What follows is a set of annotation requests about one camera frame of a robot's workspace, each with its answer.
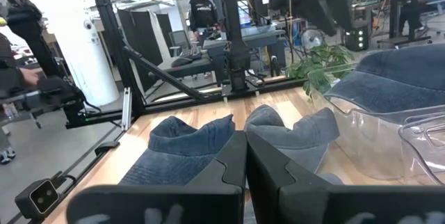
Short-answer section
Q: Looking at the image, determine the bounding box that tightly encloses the clear plastic bin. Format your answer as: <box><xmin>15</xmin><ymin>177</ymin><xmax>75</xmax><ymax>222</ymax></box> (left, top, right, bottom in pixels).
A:
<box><xmin>398</xmin><ymin>111</ymin><xmax>445</xmax><ymax>187</ymax></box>
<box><xmin>322</xmin><ymin>63</ymin><xmax>445</xmax><ymax>185</ymax></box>

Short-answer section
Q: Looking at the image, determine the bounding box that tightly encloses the silver aluminium bracket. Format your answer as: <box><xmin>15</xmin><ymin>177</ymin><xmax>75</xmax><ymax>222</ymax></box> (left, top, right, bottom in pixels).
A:
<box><xmin>120</xmin><ymin>86</ymin><xmax>134</xmax><ymax>131</ymax></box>

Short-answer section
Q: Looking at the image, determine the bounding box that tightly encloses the black keyboard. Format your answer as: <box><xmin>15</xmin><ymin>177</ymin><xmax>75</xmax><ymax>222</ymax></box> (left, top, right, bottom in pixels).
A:
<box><xmin>178</xmin><ymin>47</ymin><xmax>203</xmax><ymax>62</ymax></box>

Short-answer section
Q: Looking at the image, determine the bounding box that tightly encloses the small black clamp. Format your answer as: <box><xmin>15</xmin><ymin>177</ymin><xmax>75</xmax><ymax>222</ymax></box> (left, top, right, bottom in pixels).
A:
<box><xmin>93</xmin><ymin>141</ymin><xmax>121</xmax><ymax>156</ymax></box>

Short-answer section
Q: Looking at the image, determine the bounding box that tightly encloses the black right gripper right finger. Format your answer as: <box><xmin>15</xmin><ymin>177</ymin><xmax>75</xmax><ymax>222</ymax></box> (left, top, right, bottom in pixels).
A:
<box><xmin>245</xmin><ymin>130</ymin><xmax>445</xmax><ymax>224</ymax></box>

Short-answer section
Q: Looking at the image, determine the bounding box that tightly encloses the white round pillar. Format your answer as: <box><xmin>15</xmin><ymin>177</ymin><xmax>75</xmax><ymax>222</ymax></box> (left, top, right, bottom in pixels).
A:
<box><xmin>47</xmin><ymin>0</ymin><xmax>121</xmax><ymax>107</ymax></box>

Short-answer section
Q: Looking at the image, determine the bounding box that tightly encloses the person's shoe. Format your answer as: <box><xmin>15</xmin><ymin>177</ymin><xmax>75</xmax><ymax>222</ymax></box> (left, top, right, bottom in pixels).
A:
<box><xmin>0</xmin><ymin>146</ymin><xmax>17</xmax><ymax>166</ymax></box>

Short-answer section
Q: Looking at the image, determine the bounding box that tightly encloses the dark blue baseball cap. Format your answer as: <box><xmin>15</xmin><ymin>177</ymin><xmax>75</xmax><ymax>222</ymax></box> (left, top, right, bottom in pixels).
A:
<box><xmin>323</xmin><ymin>42</ymin><xmax>445</xmax><ymax>114</ymax></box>
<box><xmin>119</xmin><ymin>113</ymin><xmax>236</xmax><ymax>187</ymax></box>

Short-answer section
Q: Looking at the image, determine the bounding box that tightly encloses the black computer tower with lights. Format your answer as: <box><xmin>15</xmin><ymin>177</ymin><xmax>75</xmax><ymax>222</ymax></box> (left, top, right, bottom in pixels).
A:
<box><xmin>344</xmin><ymin>25</ymin><xmax>370</xmax><ymax>52</ymax></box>

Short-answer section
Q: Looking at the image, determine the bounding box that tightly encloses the black partition panel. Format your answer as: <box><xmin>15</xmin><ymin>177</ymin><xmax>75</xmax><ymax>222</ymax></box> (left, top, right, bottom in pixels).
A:
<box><xmin>117</xmin><ymin>9</ymin><xmax>175</xmax><ymax>93</ymax></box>

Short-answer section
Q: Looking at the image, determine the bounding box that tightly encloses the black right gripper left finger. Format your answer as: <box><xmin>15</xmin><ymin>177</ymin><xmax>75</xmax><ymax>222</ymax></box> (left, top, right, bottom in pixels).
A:
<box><xmin>65</xmin><ymin>129</ymin><xmax>248</xmax><ymax>224</ymax></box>

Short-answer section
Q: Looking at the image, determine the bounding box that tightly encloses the small black camera box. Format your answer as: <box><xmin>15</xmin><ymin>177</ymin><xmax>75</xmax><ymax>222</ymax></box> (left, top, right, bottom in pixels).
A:
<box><xmin>15</xmin><ymin>177</ymin><xmax>60</xmax><ymax>220</ymax></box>

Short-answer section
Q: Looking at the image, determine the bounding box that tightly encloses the grey office desk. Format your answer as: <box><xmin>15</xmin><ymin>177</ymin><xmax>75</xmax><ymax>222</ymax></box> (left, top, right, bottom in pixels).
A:
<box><xmin>148</xmin><ymin>25</ymin><xmax>287</xmax><ymax>81</ymax></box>

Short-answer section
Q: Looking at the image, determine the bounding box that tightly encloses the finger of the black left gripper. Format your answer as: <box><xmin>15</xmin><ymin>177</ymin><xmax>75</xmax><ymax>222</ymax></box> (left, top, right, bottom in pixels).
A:
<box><xmin>307</xmin><ymin>2</ymin><xmax>338</xmax><ymax>38</ymax></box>
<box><xmin>332</xmin><ymin>0</ymin><xmax>353</xmax><ymax>32</ymax></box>

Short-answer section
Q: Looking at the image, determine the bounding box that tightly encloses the person's hand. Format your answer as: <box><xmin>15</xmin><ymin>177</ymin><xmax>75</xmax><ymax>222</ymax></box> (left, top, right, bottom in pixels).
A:
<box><xmin>19</xmin><ymin>67</ymin><xmax>40</xmax><ymax>86</ymax></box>

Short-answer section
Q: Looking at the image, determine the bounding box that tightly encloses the black standing desk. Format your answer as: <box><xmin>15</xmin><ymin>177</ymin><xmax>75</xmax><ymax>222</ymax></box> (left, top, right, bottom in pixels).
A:
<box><xmin>376</xmin><ymin>0</ymin><xmax>436</xmax><ymax>48</ymax></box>

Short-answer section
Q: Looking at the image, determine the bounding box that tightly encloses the round floor fan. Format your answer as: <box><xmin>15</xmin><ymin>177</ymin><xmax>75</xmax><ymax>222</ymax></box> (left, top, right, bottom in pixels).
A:
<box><xmin>300</xmin><ymin>28</ymin><xmax>327</xmax><ymax>51</ymax></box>

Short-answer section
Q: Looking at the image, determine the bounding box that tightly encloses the green plant in white pot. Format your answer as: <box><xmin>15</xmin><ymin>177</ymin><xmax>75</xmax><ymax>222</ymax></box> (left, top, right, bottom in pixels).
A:
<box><xmin>285</xmin><ymin>44</ymin><xmax>356</xmax><ymax>104</ymax></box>

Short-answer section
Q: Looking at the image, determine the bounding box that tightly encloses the black aluminium table frame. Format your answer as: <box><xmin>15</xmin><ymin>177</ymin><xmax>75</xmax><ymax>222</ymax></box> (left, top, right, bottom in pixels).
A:
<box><xmin>64</xmin><ymin>0</ymin><xmax>309</xmax><ymax>131</ymax></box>

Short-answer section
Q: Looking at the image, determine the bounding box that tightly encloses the grey office chair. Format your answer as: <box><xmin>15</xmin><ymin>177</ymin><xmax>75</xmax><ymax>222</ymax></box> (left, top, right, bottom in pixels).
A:
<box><xmin>168</xmin><ymin>29</ymin><xmax>192</xmax><ymax>57</ymax></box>

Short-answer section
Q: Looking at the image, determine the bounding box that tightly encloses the grey baseball cap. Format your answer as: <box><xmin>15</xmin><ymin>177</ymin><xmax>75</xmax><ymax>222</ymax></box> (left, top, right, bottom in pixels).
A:
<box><xmin>244</xmin><ymin>104</ymin><xmax>345</xmax><ymax>186</ymax></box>

